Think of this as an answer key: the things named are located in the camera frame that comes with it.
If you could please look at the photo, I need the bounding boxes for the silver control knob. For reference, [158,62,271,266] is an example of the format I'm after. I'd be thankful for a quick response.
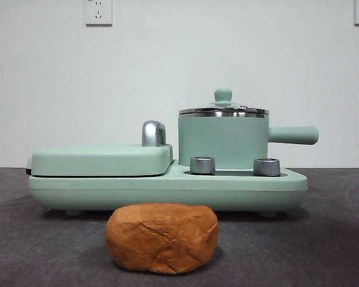
[252,157,281,176]
[190,156,215,175]

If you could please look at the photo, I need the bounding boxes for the brown potato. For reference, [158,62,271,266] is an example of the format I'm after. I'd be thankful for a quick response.
[104,203,220,275]

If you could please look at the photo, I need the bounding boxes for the chrome griddle cover handle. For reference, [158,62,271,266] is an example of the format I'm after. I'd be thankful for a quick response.
[141,120,168,148]

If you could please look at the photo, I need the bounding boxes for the mint green breakfast machine base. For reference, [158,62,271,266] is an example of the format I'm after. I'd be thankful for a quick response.
[26,158,308,216]

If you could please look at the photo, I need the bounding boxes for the mint green griddle cover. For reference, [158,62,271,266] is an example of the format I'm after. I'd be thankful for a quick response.
[26,142,174,177]

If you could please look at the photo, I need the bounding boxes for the glass lid with green knob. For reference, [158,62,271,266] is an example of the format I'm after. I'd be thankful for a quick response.
[178,88,270,117]

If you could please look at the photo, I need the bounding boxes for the mint green pot with handle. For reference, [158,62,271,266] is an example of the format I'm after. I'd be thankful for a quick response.
[177,113,319,169]

